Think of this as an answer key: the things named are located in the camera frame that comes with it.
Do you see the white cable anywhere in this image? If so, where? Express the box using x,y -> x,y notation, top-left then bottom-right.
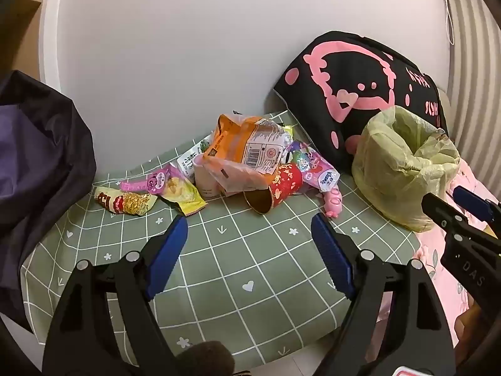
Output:
440,0 -> 455,45

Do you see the pink lidded cup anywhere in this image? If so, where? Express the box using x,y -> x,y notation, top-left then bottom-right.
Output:
193,154 -> 220,198

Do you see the yellow-green plastic bin bag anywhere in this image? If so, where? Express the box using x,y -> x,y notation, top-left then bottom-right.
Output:
351,106 -> 460,232

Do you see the red gold paper cup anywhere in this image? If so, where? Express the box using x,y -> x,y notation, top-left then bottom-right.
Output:
245,163 -> 304,215

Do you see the pink snack packet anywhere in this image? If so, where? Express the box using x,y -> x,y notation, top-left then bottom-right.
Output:
301,153 -> 340,192

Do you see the pink floral bed sheet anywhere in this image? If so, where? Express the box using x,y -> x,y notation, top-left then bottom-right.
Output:
376,157 -> 501,361

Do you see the striped headboard panel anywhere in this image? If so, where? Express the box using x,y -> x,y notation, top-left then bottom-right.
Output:
442,0 -> 501,165

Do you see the pink candy wrapper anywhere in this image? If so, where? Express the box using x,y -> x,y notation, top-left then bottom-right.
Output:
121,172 -> 173,195

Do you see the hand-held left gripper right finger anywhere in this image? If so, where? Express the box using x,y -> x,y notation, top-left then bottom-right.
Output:
311,213 -> 457,376

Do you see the black pink-print pillow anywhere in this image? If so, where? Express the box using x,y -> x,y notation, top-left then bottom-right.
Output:
273,30 -> 449,175

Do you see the orange bread bag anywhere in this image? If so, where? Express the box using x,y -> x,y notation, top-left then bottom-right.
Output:
204,114 -> 293,196

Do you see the green white packet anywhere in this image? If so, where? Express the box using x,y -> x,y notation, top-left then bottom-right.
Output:
177,135 -> 214,173

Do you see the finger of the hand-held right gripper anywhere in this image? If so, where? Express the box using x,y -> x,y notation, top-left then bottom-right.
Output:
422,193 -> 501,306
453,186 -> 501,238

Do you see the dark purple bag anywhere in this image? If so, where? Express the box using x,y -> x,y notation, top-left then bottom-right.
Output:
0,70 -> 97,330

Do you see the red gold snack packet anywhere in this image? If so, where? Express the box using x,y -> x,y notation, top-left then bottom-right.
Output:
95,186 -> 157,217

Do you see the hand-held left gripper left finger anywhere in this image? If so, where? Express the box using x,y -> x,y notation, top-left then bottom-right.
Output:
41,215 -> 189,376

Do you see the person's right forearm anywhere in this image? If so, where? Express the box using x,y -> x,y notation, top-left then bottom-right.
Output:
454,298 -> 494,357

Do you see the holographic purple packet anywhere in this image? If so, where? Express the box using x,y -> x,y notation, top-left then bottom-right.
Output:
282,139 -> 318,165

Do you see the pink caterpillar toy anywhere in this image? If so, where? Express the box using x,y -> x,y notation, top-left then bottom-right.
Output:
321,186 -> 343,218

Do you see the yellow chips packet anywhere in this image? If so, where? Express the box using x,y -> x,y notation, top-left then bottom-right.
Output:
158,166 -> 207,217

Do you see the person's left forearm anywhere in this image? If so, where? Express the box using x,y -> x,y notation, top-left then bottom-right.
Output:
181,341 -> 236,376

